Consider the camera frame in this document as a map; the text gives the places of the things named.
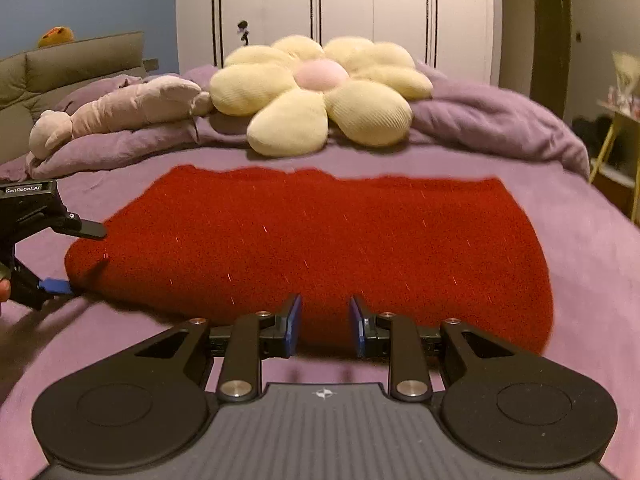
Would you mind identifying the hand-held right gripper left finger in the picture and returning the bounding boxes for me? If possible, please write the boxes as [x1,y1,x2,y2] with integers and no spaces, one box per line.
[115,294,303,405]

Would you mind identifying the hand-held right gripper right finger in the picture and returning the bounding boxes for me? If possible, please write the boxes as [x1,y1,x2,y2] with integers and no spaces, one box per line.
[348,295,536,403]

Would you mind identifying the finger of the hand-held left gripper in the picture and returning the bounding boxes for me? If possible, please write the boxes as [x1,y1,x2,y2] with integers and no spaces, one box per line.
[10,260,76,311]
[52,212,107,239]

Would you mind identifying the red knit cardigan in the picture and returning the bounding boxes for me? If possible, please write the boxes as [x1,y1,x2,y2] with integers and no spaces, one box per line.
[64,164,556,356]

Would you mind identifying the pink plush toy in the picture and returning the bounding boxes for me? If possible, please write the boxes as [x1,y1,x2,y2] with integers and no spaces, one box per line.
[29,75,213,158]

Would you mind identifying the grey-green padded headboard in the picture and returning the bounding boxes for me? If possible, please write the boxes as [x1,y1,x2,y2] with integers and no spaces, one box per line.
[0,31,146,166]

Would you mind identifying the orange plush toy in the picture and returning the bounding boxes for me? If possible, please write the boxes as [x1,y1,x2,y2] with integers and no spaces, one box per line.
[37,26,75,49]

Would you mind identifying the cream flower-shaped pillow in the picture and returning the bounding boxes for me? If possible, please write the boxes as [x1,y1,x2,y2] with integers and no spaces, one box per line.
[209,35,434,157]

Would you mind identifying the purple fleece bed sheet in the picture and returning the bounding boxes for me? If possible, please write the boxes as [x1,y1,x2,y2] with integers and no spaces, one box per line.
[0,145,640,480]

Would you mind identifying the purple duvet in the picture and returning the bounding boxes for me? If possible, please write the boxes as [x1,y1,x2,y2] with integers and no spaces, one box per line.
[25,62,591,181]

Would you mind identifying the dark cloth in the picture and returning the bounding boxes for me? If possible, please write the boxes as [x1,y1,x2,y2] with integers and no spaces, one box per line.
[572,116,613,171]

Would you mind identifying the yellow-legged side table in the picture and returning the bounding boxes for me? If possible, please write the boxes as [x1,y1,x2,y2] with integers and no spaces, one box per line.
[589,100,640,226]

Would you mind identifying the white wardrobe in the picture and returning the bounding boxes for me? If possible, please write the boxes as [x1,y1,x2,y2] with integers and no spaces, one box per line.
[175,0,502,86]

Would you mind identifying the dark wooden door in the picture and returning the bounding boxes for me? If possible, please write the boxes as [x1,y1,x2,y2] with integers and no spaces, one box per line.
[500,0,573,121]

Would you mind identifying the white wrapped bouquet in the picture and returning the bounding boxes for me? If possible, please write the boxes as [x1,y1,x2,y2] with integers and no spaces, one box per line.
[607,50,640,116]

